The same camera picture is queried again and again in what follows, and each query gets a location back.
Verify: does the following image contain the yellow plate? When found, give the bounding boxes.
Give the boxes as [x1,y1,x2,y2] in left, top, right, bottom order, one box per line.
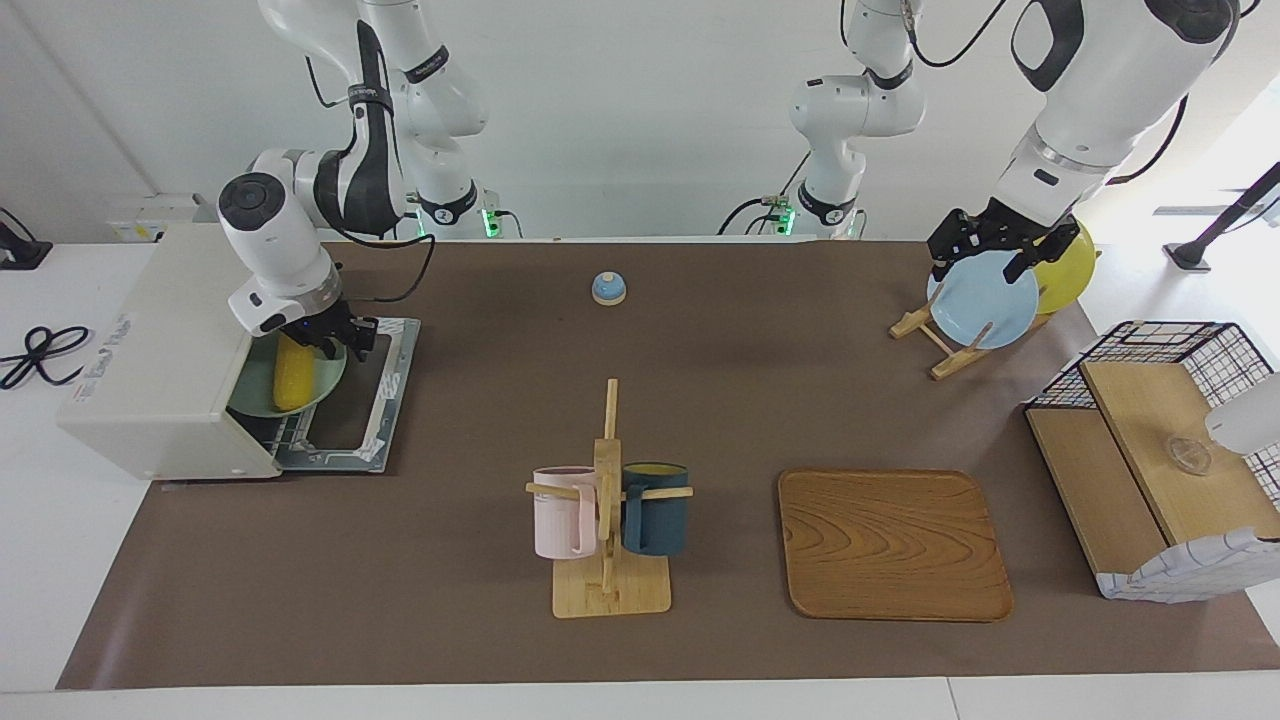
[1010,222,1098,316]

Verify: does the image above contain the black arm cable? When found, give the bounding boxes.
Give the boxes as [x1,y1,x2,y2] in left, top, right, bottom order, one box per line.
[1105,95,1191,186]
[340,225,438,304]

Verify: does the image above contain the dark teal mug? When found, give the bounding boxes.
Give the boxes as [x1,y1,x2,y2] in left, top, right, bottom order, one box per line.
[620,462,690,557]

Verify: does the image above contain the wooden mug rack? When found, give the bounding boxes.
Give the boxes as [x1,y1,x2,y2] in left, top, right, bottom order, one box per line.
[526,378,694,619]

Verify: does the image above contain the white cylindrical object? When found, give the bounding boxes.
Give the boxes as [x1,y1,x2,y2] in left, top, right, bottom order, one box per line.
[1204,372,1280,456]

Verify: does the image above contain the wooden plate rack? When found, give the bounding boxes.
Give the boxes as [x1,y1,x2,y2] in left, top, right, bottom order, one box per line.
[889,285,1051,381]

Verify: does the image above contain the black wire basket with cloth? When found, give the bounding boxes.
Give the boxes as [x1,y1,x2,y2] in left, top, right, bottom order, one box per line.
[1025,320,1280,603]

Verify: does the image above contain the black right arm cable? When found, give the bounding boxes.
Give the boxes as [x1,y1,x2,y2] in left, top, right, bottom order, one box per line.
[340,225,438,304]

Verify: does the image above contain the brown table mat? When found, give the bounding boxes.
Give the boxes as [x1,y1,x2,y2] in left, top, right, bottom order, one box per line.
[55,238,1280,691]

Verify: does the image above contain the light green plate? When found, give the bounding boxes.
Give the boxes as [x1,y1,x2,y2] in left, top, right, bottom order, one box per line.
[226,335,349,417]

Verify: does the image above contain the knotted black cable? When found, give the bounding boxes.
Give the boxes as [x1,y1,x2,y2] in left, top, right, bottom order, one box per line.
[0,325,93,391]

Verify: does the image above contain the white power strip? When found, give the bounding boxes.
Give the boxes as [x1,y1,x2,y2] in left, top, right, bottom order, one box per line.
[108,195,221,244]

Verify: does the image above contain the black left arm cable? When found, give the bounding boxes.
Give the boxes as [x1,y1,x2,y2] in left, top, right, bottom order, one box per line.
[1105,95,1191,186]

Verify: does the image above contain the stepped wooden shelf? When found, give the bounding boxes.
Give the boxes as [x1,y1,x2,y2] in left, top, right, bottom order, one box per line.
[1027,360,1280,576]

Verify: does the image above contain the black clamp mount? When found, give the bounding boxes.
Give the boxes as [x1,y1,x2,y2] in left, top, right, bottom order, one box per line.
[0,207,53,271]

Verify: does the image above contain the brown wooden tray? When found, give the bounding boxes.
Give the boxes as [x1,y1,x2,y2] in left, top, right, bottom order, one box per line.
[777,468,1015,623]

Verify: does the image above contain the beige toaster oven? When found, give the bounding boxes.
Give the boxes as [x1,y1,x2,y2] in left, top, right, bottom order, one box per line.
[57,222,301,481]

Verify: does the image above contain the small clear glass object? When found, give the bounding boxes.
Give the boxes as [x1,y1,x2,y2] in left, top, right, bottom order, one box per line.
[1165,437,1213,476]

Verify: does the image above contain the pink mug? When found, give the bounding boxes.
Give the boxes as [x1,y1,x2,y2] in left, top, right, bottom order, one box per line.
[532,466,601,559]

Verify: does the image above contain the black stand with pole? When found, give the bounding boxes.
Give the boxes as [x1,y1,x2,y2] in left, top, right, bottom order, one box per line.
[1165,160,1280,273]

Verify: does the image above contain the light blue plate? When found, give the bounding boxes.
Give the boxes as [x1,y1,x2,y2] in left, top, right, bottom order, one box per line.
[926,250,1041,351]

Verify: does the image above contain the yellow corn cob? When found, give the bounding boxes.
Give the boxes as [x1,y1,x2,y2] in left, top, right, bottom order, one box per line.
[273,333,321,413]

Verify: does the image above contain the toaster oven glass door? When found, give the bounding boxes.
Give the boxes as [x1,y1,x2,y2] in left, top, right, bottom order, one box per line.
[275,317,421,475]

